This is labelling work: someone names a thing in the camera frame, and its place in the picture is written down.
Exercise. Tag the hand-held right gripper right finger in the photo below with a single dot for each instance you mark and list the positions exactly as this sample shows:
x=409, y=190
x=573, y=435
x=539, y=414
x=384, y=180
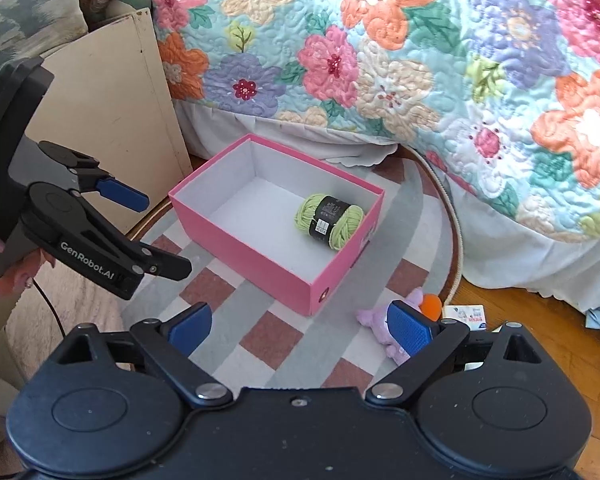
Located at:
x=410, y=331

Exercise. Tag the floral quilt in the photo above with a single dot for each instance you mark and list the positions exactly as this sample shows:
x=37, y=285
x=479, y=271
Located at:
x=380, y=35

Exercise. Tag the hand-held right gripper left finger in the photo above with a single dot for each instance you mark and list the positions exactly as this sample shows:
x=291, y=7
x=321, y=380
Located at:
x=192, y=326

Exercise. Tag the beige nightstand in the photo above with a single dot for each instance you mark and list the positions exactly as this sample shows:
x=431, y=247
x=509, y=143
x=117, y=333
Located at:
x=110, y=100

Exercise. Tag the green yarn ball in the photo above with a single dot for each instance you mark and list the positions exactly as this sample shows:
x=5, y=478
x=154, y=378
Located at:
x=307, y=215

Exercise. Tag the white tissue pack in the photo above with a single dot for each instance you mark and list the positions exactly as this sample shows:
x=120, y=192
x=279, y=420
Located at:
x=462, y=316

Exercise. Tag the person's beige clothing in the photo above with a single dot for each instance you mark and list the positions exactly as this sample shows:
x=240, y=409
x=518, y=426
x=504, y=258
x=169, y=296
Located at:
x=0, y=360

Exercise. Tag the person's left hand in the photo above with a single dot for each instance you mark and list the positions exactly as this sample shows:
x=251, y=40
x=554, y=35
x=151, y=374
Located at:
x=10, y=282

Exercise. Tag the pink cardboard box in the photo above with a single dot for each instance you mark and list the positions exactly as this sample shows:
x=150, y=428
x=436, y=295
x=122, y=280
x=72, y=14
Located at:
x=240, y=255

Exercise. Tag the checkered round rug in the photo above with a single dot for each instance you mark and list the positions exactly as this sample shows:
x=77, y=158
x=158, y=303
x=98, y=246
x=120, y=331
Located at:
x=280, y=350

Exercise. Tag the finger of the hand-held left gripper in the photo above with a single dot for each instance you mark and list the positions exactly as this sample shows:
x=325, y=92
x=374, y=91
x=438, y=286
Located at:
x=170, y=266
x=122, y=194

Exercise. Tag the orange makeup sponge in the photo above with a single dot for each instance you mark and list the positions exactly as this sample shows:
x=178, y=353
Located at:
x=432, y=305

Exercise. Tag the grey patterned pillow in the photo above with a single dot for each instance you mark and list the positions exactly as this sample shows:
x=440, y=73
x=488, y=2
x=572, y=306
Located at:
x=25, y=20

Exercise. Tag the purple plush toy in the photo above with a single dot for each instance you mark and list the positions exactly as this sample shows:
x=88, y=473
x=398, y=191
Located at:
x=375, y=322

